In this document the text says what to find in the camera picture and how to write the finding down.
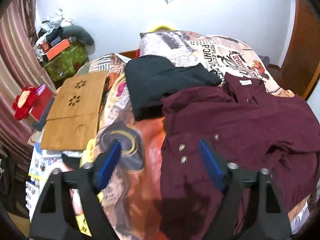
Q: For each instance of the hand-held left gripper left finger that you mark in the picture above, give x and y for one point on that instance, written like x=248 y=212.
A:
x=110 y=162

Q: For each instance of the yellow paper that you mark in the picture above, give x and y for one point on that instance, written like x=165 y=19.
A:
x=86 y=152

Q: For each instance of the red flat box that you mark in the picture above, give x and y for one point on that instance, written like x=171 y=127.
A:
x=41 y=105

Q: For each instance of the dark grey flat object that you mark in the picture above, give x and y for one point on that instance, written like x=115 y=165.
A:
x=43 y=120

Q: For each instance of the maroon button shirt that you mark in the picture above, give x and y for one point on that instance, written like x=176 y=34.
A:
x=250 y=120

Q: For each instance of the dark bag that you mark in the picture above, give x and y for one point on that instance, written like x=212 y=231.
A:
x=7 y=175

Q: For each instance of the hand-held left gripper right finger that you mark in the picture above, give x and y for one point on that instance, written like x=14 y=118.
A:
x=212 y=165

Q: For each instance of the small red box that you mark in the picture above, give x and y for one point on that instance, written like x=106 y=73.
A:
x=46 y=47

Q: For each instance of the pile of clothes clutter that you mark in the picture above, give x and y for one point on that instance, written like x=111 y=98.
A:
x=51 y=27

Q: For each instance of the green patterned box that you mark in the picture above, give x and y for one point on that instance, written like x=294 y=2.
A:
x=66 y=63

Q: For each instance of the orange box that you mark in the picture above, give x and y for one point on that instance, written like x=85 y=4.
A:
x=58 y=48

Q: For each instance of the black round object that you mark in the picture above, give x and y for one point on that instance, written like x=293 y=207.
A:
x=72 y=161

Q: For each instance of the printed white paper sheets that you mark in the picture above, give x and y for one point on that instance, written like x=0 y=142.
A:
x=42 y=165

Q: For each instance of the striped pink curtain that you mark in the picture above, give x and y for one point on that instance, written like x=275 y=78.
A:
x=15 y=67

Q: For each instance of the grey neck pillow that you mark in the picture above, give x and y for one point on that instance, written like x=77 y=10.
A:
x=80 y=35

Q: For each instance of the black garment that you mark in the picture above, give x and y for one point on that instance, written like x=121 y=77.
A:
x=150 y=85

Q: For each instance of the brown patterned curtain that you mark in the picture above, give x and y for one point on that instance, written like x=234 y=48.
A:
x=32 y=5

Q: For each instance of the yellow curved object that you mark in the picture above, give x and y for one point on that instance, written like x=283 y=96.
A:
x=162 y=27

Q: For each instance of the printed quilt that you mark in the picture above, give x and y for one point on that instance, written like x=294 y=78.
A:
x=225 y=52

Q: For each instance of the red plush toy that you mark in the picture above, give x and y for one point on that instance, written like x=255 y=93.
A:
x=25 y=102

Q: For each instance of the wooden bed frame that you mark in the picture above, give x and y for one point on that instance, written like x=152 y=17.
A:
x=128 y=53

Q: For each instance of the wooden lap desk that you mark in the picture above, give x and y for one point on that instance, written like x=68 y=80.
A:
x=75 y=110

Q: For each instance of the wooden door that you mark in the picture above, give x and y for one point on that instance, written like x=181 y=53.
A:
x=302 y=50

